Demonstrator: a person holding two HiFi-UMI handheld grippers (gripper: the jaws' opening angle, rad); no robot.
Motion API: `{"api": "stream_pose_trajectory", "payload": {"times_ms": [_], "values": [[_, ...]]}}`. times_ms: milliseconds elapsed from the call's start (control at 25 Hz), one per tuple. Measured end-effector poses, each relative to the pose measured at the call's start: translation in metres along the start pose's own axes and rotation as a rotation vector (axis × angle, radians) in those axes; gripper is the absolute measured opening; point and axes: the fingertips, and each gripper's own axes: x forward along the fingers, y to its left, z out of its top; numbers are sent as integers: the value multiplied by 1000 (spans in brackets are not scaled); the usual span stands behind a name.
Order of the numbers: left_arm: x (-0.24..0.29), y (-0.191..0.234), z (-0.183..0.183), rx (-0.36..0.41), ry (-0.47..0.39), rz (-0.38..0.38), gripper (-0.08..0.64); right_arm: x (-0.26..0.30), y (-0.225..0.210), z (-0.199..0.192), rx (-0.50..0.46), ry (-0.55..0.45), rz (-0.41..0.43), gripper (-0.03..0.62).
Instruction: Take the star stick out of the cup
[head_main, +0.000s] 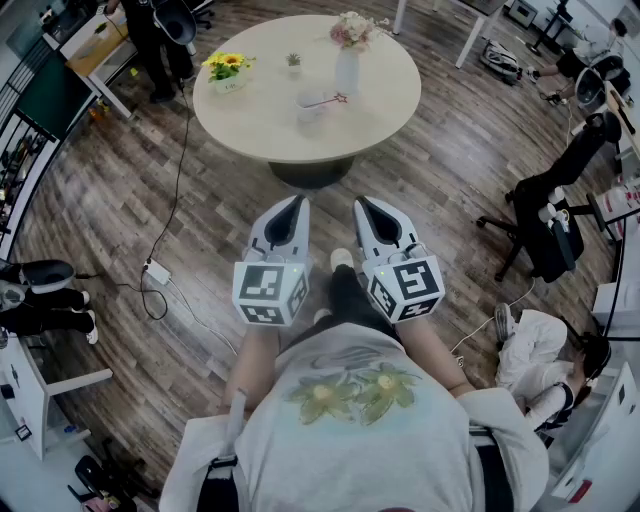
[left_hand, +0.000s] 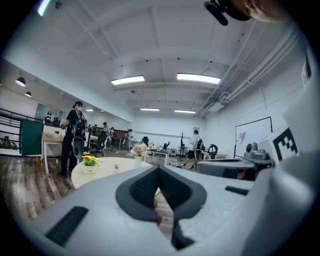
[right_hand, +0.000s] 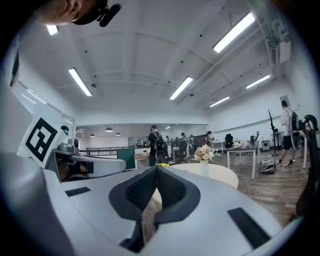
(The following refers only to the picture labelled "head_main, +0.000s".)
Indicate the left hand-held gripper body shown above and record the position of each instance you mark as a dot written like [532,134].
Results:
[260,285]

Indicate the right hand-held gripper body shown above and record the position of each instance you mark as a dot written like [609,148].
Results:
[410,285]

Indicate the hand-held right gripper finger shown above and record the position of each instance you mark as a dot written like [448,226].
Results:
[402,225]
[362,225]

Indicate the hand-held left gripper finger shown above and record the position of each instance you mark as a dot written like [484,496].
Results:
[303,225]
[259,227]

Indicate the white cup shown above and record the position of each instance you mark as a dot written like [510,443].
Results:
[310,114]

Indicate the red star stirring stick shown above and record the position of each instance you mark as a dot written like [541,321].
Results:
[341,98]

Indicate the person's right forearm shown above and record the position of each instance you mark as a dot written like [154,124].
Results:
[430,355]

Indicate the person's left forearm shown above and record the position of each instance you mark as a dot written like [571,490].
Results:
[252,360]

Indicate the person's white shoe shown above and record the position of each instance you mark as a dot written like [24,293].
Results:
[342,259]

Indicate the dark round table base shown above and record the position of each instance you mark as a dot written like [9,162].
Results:
[312,172]

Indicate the person's black trousers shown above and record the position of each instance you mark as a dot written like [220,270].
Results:
[350,300]

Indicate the white power strip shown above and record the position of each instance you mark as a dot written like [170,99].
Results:
[158,271]

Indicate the black office chair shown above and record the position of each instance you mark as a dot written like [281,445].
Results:
[545,220]

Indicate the white vase with pink flowers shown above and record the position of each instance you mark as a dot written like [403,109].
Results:
[347,70]

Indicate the yellow sunflowers in white pot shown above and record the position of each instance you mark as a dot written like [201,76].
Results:
[227,67]

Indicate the small green potted plant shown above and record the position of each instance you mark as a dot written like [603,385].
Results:
[294,61]

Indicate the person's white flower-print shirt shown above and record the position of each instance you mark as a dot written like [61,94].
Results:
[350,450]

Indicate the grey backpack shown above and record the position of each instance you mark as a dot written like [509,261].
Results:
[500,60]

